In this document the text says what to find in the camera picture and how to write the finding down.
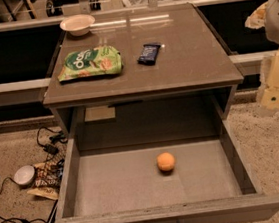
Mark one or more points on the black caster wheel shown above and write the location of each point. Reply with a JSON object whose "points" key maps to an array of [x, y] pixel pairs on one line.
{"points": [[50, 11], [94, 5]]}

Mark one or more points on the orange fruit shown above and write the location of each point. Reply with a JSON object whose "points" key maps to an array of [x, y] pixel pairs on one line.
{"points": [[166, 162]]}

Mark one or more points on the white round puck device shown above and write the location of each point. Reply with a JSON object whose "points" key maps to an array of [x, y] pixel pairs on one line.
{"points": [[24, 175]]}

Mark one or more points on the black caster wheel right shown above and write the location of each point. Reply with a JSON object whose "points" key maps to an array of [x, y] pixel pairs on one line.
{"points": [[94, 5]]}

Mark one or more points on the brown snack bag on floor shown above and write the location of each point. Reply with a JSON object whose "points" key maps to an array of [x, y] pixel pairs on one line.
{"points": [[48, 177]]}

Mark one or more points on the green chip bag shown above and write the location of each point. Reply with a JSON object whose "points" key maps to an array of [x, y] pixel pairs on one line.
{"points": [[90, 62]]}

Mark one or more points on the open grey drawer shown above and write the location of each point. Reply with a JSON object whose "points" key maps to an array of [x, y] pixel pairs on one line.
{"points": [[111, 174]]}

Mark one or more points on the black caster wheel left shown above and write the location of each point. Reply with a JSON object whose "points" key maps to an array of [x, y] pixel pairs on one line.
{"points": [[50, 11]]}

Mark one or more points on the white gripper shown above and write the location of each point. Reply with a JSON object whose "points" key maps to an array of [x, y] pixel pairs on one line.
{"points": [[268, 15]]}

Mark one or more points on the white bowl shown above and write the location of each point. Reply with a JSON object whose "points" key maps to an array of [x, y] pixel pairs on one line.
{"points": [[77, 25]]}

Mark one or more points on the dark blue snack bar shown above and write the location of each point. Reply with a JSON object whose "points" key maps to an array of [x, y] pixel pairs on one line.
{"points": [[149, 54]]}

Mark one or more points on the grey cabinet counter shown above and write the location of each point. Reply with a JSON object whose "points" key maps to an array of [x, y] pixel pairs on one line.
{"points": [[164, 51]]}

